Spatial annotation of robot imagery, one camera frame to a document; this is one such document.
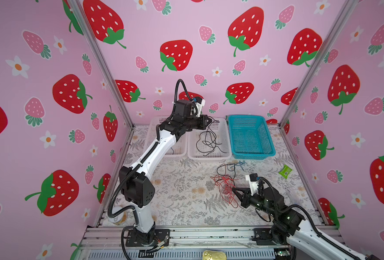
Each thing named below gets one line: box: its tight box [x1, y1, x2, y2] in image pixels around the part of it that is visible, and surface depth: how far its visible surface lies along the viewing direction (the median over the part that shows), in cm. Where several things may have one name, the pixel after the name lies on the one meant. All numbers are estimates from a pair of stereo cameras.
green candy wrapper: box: [278, 164, 293, 179], surface depth 97 cm
